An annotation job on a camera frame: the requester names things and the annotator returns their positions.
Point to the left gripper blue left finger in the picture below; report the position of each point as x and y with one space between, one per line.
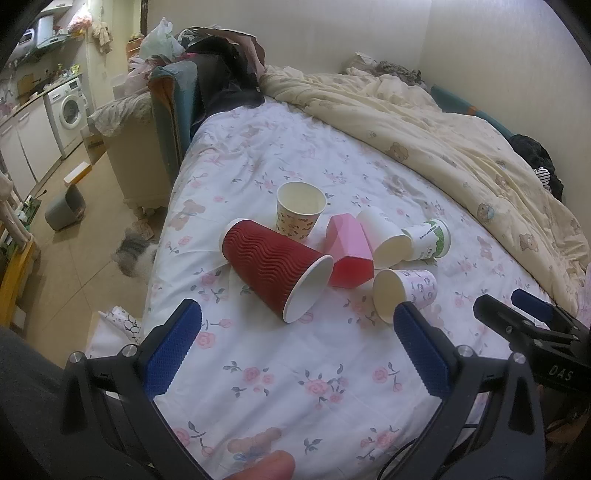
165 347

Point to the plain white paper cup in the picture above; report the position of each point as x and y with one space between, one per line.
389 244

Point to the white washing machine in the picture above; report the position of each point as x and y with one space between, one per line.
66 107

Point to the pile of dark clothes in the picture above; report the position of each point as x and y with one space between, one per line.
229 66

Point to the white cup with pink print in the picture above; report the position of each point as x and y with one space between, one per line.
394 287

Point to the red ribbed paper cup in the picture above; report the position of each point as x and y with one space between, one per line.
287 276

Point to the cream patterned paper cup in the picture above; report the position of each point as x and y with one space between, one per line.
298 207

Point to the white cup with green print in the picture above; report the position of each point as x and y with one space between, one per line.
428 240

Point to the grey waste bin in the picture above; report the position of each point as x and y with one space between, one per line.
65 209

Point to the grey and white cat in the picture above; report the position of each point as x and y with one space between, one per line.
135 256

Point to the pink faceted cup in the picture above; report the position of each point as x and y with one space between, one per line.
346 242

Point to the white plastic bag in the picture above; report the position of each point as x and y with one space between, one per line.
160 41

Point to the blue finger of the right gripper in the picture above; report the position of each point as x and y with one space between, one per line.
533 302
508 322

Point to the white kitchen cabinets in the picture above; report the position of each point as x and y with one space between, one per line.
28 147

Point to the cream bear print duvet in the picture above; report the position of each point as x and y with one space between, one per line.
462 155

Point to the yellow wooden rack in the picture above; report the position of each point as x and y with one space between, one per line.
15 277

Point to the person's left hand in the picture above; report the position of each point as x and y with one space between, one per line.
279 465

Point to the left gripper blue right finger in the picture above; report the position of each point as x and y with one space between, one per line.
426 346

